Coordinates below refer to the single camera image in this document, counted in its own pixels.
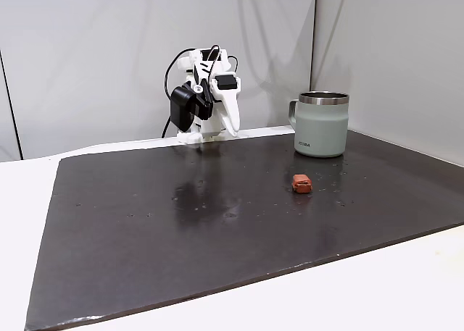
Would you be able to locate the red-brown cube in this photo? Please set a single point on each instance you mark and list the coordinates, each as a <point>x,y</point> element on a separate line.
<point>302,184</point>

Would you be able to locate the grey-green steel mug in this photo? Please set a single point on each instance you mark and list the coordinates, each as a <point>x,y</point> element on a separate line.
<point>319,132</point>

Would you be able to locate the black table mat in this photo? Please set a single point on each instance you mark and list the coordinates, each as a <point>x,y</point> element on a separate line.
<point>181,237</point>

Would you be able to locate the black oval camera box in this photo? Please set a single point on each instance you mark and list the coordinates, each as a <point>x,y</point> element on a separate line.
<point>183,108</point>

